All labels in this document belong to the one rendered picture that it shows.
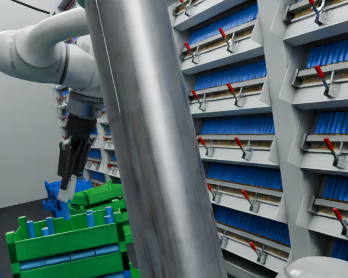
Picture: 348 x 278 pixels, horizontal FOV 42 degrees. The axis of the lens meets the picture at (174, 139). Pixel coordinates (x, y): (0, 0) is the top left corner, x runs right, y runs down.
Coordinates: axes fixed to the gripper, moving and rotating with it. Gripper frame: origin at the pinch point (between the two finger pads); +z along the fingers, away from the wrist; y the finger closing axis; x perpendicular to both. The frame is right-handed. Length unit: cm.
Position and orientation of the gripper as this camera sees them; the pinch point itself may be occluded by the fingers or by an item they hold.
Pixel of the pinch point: (67, 187)
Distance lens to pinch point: 124.4
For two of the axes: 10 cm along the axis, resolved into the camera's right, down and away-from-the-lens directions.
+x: -9.0, -3.1, 3.0
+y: 3.5, -1.3, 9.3
